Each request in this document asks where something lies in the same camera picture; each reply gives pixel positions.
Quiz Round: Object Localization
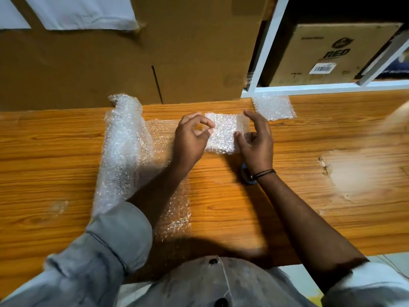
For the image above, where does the person's left hand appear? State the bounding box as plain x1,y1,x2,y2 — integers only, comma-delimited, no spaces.
173,112,216,169

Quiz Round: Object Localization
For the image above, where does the black wrist band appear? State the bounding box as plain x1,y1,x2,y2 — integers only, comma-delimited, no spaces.
250,169,277,181

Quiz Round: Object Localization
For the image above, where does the person's right hand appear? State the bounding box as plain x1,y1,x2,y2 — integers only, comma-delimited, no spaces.
233,110,276,179

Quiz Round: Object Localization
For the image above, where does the tall brown cardboard box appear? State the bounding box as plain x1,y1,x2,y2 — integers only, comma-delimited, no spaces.
130,0,279,105

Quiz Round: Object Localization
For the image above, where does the white paper sheet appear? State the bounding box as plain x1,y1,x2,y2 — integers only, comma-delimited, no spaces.
23,0,140,31
0,0,32,30

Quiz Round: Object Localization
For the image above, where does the person's right forearm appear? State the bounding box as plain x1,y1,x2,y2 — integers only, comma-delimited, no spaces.
254,171,370,293

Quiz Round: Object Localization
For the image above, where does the dark blue item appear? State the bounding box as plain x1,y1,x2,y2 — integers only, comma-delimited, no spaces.
382,52,409,78

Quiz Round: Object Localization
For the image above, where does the blue tape roll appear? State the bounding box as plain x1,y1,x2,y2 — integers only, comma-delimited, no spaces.
241,162,258,185

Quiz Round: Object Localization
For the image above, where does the small square bubble wrap piece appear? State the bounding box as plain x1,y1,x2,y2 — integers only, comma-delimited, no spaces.
252,93,297,122

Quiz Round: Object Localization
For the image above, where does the large brown cardboard box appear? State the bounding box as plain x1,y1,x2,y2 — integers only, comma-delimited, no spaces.
0,0,163,112

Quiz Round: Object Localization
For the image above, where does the large clear bubble wrap sheet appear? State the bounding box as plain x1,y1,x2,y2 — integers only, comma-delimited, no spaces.
91,93,192,242

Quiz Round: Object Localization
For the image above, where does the person's left forearm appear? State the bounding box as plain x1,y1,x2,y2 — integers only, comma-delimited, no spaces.
127,156,202,229

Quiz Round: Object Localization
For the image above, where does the white shelf frame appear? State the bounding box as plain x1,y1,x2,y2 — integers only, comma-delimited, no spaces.
241,0,409,99

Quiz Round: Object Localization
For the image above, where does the printed cardboard box with label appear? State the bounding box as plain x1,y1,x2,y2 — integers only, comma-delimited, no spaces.
260,22,404,87

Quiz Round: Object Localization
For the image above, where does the grey button shirt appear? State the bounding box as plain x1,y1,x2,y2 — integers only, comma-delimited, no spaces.
0,201,409,307

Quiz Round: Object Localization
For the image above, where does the small bubble-wrapped parcel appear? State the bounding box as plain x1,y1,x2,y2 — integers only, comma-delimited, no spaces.
203,112,250,155

